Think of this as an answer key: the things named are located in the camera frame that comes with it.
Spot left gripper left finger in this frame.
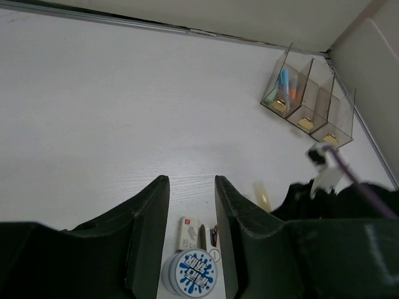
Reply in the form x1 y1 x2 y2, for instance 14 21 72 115
1 175 170 298

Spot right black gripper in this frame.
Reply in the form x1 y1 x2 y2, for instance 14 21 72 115
271 180 385 221

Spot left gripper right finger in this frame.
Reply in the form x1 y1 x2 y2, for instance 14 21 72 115
214 176 398 298

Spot orange highlighter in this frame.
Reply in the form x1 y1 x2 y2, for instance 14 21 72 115
289 74 299 100

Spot blue highlighter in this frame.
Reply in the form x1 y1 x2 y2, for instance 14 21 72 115
279 68 290 94

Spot yellow highlighter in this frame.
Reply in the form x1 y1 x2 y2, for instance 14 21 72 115
253 181 272 212

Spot green highlighter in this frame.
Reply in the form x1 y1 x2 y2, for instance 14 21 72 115
264 87 279 105

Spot pink mini stapler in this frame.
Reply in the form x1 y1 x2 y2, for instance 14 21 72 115
199 224 221 263

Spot right clear organizer bin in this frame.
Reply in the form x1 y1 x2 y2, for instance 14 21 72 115
310 73 357 148

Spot clear organizer bin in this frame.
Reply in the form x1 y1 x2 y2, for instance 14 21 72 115
287 58 334 135
310 73 357 148
261 43 314 119

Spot right blue slime jar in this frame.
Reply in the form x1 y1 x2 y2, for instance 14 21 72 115
161 249 218 298

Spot white staple box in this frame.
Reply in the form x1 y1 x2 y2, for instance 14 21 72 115
177 217 200 250

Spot middle clear organizer bin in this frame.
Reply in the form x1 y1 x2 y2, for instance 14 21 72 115
287 58 334 135

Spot left clear organizer bin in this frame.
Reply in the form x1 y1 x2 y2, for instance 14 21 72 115
261 43 314 119

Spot aluminium rail back edge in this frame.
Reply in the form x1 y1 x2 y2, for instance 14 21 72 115
1 1 329 59

